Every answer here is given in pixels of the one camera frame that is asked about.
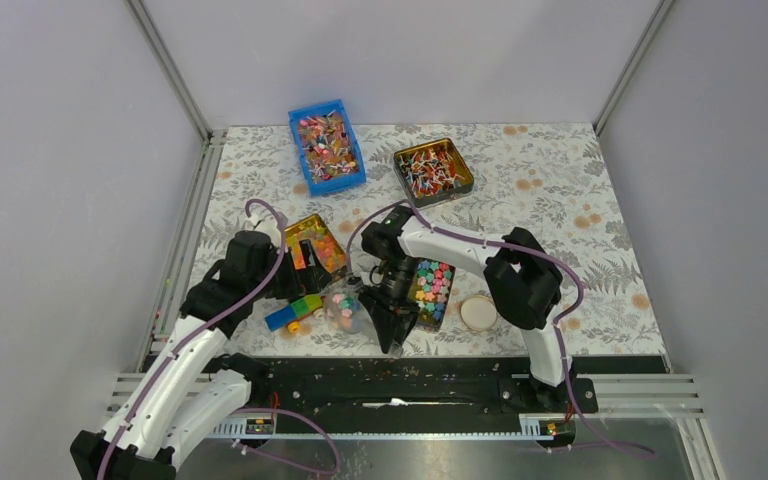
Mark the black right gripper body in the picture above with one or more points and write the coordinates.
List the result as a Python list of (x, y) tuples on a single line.
[(392, 298)]

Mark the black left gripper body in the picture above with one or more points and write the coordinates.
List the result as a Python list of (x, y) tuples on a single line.
[(291, 283)]

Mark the gold tin star candies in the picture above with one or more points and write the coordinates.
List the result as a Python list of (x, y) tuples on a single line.
[(430, 290)]

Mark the white round jar lid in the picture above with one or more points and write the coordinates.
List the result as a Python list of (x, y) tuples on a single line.
[(478, 313)]

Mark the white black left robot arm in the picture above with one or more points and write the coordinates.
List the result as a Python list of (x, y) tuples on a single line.
[(158, 427)]

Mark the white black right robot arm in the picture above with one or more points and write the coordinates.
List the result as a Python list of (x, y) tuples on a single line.
[(524, 284)]

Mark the gold tin pastel candies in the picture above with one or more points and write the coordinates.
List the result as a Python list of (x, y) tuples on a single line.
[(327, 249)]

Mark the colourful toy block truck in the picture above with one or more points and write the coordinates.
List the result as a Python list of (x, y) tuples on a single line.
[(291, 316)]

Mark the floral tablecloth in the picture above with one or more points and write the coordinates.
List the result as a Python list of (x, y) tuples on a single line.
[(550, 179)]

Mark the blue plastic candy bin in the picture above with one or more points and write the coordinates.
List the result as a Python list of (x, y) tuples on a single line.
[(328, 150)]

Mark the gold tin with lollipops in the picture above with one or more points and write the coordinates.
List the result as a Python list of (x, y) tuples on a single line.
[(433, 173)]

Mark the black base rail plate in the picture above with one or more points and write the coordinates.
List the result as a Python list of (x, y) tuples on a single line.
[(432, 395)]

